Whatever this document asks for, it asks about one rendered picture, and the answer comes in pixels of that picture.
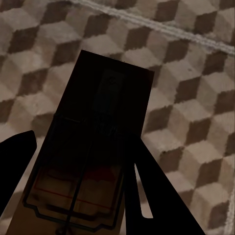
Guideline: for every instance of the mousetrap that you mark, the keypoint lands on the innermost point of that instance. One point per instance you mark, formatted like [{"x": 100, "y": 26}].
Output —
[{"x": 76, "y": 186}]

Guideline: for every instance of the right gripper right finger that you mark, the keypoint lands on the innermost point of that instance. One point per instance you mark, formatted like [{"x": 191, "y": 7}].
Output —
[{"x": 170, "y": 215}]

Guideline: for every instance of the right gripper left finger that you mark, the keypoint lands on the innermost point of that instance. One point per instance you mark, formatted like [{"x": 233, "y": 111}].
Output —
[{"x": 15, "y": 155}]

